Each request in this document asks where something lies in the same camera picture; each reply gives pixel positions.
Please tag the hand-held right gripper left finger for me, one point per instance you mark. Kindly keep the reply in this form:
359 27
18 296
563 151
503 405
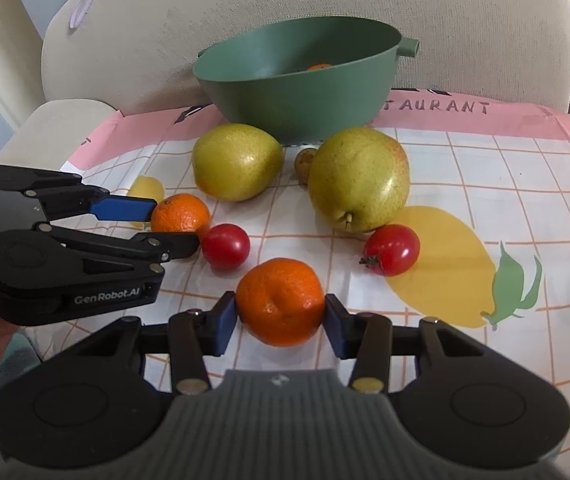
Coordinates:
225 325

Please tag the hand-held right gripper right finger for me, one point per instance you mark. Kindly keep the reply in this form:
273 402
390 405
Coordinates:
336 330

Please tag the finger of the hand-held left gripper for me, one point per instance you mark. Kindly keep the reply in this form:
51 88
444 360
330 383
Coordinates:
175 246
125 208

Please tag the orange mandarin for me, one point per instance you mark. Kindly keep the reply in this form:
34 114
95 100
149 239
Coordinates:
180 215
319 67
280 300

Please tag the red tomato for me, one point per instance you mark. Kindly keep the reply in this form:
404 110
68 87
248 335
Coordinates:
395 247
225 246

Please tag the yellow-green pear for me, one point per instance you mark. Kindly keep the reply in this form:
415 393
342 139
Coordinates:
235 162

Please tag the small brown fruit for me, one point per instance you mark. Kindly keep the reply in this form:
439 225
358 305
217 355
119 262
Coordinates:
304 162

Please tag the large green pear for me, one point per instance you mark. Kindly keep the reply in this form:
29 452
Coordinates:
360 175

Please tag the green plastic bowl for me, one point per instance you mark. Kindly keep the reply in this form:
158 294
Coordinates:
315 105

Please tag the beige sofa armrest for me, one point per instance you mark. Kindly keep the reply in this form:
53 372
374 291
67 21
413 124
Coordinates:
50 130

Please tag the white ribbon loop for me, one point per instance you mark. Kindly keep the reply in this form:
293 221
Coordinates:
72 21

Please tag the printed checked tablecloth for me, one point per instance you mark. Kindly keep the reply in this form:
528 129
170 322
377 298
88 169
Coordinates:
465 170

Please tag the beige sofa back cushion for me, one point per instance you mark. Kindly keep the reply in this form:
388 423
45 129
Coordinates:
265 5

